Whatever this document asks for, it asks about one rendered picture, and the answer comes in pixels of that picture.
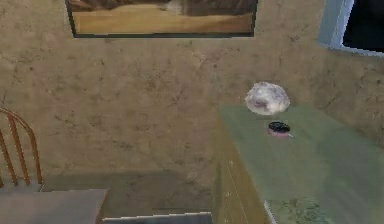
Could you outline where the orange wooden spindle chair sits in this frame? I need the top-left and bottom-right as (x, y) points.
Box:
(0, 107), (44, 194)

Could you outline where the window with pale blue frame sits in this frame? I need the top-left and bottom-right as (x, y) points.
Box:
(317, 0), (384, 58)

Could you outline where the pink pan with black inside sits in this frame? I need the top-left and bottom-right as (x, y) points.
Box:
(266, 121), (295, 139)

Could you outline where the white crumpled round object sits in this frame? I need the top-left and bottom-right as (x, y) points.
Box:
(244, 81), (291, 116)

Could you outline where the grey table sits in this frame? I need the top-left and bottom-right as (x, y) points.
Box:
(0, 188), (109, 224)

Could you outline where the green chest of drawers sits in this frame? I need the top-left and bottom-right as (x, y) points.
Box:
(211, 103), (384, 224)

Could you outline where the framed landscape wall picture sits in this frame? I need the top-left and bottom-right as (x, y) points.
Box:
(65, 0), (259, 39)

